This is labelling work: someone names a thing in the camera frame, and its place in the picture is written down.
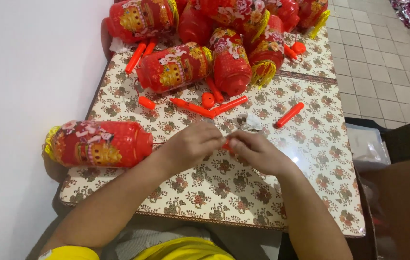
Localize person's right hand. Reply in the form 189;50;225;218
226;130;300;178

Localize person's left hand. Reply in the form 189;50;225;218
161;121;226;178

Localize orange round plastic cap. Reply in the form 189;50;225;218
291;41;307;56
201;92;216;110

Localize crumpled clear plastic wrapper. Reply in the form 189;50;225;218
235;113;263;133

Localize short orange plastic plug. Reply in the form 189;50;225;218
138;96;157;111

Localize pile of red lanterns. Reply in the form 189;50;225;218
105;0;332;97

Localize floral patterned tablecloth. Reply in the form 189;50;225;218
59;26;366;238

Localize red printed lantern yellow tassel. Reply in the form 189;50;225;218
43;120;154;168

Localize person's grey trousers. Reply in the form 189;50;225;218
28;214;283;260

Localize person's yellow shirt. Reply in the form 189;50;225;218
38;236;236;260

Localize white crumpled tissue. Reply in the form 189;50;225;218
109;36;134;55

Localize brown wooden chair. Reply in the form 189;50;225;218
100;17;114;61

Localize clear plastic bag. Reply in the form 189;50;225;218
345;123;392;172

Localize brown cardboard box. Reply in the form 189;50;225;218
356;156;410;260

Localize orange plastic handle stick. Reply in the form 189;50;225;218
141;38;157;58
125;41;148;74
214;95;249;116
170;98;216;120
205;76;224;104
284;44;298;60
275;102;305;129

